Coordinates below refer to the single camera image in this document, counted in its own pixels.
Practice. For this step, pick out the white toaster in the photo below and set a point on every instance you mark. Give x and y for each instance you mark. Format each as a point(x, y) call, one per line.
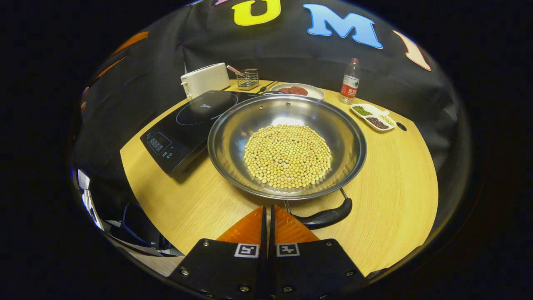
point(206, 79)

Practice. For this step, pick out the red meat slices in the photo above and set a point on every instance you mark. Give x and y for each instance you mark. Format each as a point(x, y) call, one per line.
point(293, 90)

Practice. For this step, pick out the black backdrop cloth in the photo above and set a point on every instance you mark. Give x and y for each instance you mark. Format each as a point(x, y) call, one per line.
point(291, 62)

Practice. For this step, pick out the metal mesh holder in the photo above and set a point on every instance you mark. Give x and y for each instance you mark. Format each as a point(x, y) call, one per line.
point(248, 79)

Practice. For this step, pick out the dark red beans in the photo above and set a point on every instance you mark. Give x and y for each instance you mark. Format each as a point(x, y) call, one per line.
point(377, 123)

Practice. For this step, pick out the pile of soybeans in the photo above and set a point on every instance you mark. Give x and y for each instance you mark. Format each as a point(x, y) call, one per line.
point(287, 156)

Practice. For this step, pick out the pink straw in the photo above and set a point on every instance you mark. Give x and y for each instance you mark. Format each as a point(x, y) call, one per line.
point(234, 70)

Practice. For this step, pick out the green mung beans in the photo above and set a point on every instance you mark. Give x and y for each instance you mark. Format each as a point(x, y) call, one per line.
point(362, 111)

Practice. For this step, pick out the black induction cooktop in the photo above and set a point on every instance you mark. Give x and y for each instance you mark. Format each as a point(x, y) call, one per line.
point(187, 125)

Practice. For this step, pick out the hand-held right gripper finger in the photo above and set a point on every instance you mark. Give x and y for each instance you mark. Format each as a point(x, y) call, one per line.
point(272, 241)
point(263, 237)

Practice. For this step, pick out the clear water bottle red label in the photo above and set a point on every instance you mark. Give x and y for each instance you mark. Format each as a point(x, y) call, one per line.
point(350, 85)

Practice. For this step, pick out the white round plate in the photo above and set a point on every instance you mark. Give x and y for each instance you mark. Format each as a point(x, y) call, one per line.
point(314, 91)

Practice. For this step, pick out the small portion of soybeans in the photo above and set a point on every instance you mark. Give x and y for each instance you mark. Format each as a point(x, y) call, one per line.
point(388, 120)

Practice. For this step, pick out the white divided dish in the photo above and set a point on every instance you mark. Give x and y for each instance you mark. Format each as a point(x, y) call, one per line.
point(373, 111)

